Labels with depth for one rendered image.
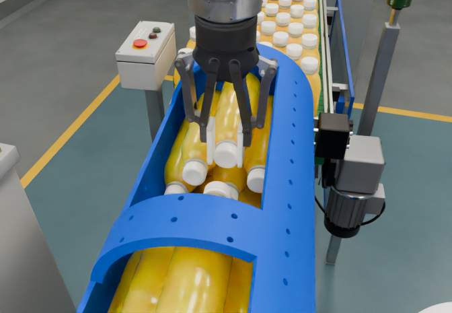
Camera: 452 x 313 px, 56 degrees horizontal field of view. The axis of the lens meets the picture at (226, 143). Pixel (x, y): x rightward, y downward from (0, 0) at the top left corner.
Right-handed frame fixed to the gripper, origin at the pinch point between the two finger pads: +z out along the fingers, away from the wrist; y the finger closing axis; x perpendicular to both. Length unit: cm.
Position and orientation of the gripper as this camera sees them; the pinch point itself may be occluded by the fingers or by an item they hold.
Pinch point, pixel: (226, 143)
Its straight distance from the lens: 62.8
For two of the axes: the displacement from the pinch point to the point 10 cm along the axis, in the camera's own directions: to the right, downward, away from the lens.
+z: 0.0, 7.7, 6.4
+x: 1.5, -6.3, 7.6
